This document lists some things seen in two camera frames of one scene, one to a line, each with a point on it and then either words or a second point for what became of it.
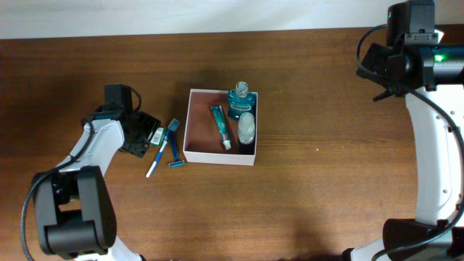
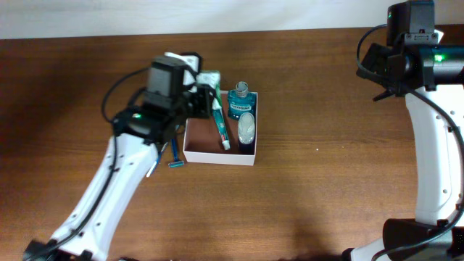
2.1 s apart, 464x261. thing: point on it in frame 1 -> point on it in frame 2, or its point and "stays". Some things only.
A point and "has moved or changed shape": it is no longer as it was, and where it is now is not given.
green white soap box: (158, 136) has moved or changed shape
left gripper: (151, 122) -> (203, 93)
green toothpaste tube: (221, 122) stays
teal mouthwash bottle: (241, 100) stays
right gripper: (376, 58) stays
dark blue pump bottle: (246, 133) stays
